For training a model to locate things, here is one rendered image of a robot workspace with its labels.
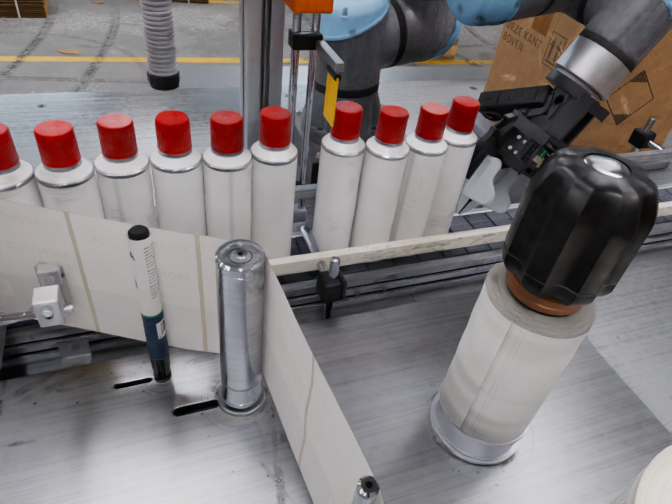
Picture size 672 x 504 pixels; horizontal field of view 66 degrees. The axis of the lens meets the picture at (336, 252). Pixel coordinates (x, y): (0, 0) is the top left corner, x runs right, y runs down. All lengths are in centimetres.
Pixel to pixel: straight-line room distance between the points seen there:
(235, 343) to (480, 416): 22
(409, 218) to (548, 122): 20
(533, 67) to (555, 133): 44
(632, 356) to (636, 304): 11
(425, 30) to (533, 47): 26
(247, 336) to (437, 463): 22
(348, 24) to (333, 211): 32
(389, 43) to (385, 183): 33
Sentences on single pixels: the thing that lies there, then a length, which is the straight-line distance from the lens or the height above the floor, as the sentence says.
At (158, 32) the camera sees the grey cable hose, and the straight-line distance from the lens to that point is 60.
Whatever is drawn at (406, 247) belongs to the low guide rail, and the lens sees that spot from 68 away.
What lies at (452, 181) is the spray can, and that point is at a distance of 68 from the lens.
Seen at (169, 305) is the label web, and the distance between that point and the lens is 49.
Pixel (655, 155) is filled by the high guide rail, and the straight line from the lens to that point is 101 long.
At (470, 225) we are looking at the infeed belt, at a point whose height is 88.
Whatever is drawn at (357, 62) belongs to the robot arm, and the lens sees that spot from 87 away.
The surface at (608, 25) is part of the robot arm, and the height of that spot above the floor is 118.
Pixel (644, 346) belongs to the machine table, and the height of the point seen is 83.
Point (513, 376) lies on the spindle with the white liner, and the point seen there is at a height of 101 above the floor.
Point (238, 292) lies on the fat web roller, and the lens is 40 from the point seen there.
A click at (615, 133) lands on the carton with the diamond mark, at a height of 91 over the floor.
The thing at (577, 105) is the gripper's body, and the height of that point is 110.
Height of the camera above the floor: 133
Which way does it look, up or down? 40 degrees down
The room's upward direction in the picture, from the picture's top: 8 degrees clockwise
